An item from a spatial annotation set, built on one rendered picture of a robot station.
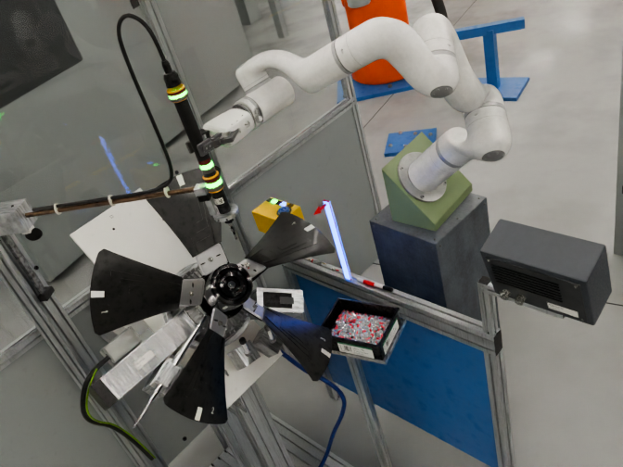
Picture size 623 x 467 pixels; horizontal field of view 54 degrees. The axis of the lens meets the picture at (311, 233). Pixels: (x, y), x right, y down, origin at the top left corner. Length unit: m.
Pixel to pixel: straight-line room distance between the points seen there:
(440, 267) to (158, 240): 0.94
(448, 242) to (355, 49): 0.87
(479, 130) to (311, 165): 1.21
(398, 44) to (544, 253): 0.59
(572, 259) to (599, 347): 1.52
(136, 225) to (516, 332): 1.84
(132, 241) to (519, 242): 1.11
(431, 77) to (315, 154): 1.46
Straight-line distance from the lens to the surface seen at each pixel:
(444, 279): 2.18
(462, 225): 2.17
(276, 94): 1.65
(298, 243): 1.81
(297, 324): 1.79
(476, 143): 1.83
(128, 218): 1.96
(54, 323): 2.13
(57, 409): 2.48
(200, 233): 1.74
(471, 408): 2.22
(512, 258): 1.51
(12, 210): 1.88
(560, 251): 1.51
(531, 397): 2.79
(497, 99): 1.89
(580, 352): 2.96
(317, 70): 1.54
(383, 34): 1.47
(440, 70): 1.50
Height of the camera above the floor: 2.21
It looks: 35 degrees down
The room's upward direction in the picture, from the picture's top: 17 degrees counter-clockwise
